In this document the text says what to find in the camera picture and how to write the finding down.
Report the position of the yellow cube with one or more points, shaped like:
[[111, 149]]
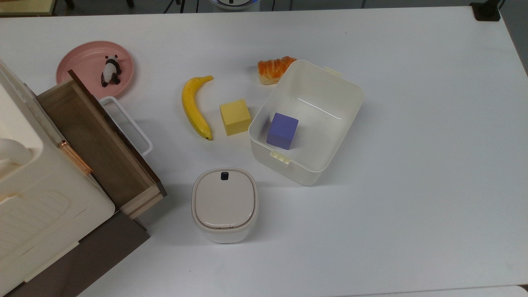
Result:
[[235, 117]]

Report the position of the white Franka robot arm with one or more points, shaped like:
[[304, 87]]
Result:
[[234, 4]]

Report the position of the purple cube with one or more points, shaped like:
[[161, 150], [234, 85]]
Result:
[[282, 131]]

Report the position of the white plastic open box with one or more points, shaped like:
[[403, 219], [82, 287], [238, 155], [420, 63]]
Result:
[[321, 93]]

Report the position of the small white lidded bin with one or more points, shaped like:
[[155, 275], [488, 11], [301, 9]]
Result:
[[225, 204]]

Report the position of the toy bread loaf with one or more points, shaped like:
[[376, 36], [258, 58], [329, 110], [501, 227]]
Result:
[[271, 71]]

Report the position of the yellow banana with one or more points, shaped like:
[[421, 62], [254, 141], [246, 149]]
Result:
[[191, 107]]

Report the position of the open wooden drawer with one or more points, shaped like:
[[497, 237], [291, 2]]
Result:
[[95, 140]]

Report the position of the panda figurine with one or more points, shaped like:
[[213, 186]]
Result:
[[110, 72]]

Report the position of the copper latch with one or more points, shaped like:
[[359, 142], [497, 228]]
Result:
[[75, 157]]

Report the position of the dark brown wooden cabinet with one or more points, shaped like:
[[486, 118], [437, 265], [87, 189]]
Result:
[[103, 255]]

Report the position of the pink plate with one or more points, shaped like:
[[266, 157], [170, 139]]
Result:
[[82, 62]]

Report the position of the black table clamp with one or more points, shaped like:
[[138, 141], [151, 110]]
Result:
[[486, 11]]

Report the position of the light wooden side table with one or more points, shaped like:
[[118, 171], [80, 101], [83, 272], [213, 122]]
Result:
[[24, 6]]

